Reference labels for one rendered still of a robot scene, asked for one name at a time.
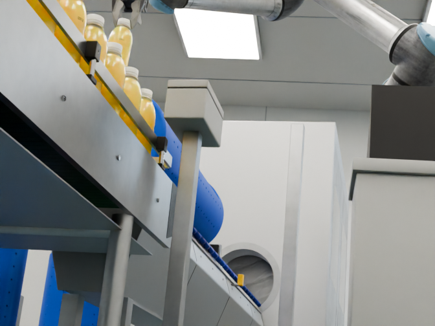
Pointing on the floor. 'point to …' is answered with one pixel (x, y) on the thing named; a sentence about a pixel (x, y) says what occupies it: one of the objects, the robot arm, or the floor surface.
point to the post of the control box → (182, 229)
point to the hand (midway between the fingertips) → (123, 23)
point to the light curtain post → (291, 226)
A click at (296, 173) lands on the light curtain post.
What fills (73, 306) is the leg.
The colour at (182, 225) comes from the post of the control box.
